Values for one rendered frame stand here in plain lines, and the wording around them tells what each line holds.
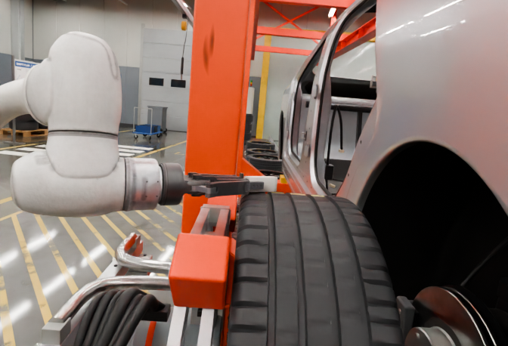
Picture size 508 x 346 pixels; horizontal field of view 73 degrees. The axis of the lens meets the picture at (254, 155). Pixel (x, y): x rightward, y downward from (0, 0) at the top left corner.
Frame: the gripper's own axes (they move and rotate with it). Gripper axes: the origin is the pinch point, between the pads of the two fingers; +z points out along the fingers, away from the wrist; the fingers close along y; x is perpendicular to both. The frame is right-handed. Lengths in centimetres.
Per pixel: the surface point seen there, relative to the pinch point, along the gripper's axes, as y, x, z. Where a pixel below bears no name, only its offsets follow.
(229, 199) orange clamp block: -19.4, -7.6, 1.7
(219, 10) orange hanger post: -38, 44, 2
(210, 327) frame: 17.1, -17.5, -15.1
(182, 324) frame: 15.3, -17.4, -18.7
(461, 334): 23.4, -24.6, 33.5
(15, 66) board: -874, 97, -173
